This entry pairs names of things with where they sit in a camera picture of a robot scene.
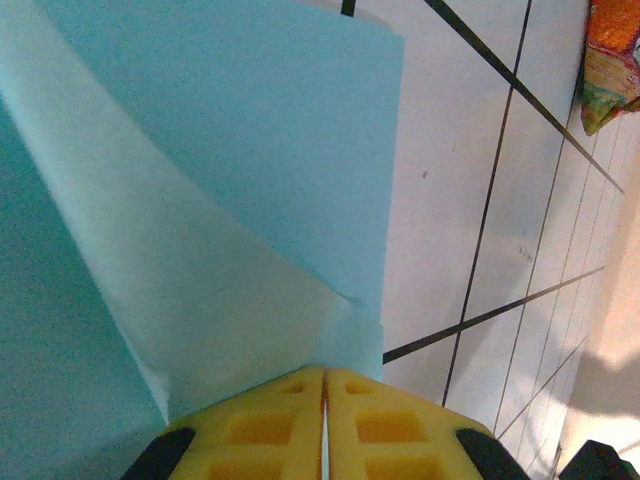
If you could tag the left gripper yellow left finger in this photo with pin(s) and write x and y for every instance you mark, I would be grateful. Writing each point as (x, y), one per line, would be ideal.
(260, 430)

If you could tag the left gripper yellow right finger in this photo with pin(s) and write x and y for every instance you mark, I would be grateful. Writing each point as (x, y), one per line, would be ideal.
(390, 430)

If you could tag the light blue paper sheet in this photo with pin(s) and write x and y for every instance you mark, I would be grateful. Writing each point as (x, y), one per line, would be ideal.
(200, 200)

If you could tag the red orange snack bag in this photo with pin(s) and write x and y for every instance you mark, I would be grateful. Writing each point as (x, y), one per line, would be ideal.
(610, 60)

